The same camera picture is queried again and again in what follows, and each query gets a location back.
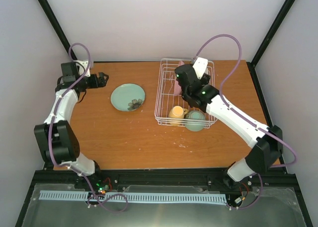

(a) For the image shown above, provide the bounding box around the green flower plate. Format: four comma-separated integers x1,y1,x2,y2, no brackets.
110,83,146,112

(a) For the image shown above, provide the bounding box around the pink bear plate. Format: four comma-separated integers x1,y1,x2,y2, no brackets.
173,61,184,96

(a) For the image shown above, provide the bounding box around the yellow mug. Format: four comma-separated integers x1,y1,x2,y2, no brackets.
168,106,189,126

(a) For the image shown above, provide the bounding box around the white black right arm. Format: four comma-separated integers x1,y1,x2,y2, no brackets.
174,64,283,189

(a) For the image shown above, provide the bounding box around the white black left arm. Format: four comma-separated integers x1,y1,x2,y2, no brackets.
34,60,109,189

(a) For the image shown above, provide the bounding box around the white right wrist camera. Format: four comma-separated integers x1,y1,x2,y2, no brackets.
191,57,208,79

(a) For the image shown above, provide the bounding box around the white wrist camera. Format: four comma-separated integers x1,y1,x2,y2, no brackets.
191,57,208,79
74,60,91,77

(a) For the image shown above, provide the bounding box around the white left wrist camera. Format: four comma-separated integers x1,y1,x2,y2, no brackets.
74,60,91,77

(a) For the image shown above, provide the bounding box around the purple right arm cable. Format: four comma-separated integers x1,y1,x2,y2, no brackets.
195,34,298,210

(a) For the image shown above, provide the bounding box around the white wire dish rack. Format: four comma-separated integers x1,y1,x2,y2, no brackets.
154,58,217,127

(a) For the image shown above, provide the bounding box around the black left frame post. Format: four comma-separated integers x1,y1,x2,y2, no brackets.
37,0,71,54

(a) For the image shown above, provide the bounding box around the black frame post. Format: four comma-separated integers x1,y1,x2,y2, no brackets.
37,0,71,54
250,0,303,68

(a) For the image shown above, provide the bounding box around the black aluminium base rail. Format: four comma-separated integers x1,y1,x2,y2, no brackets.
32,169,298,193

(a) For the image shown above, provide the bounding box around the light blue cable duct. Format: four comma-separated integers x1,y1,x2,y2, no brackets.
38,190,227,205

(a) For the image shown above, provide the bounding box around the black right frame post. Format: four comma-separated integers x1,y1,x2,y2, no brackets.
250,0,303,68

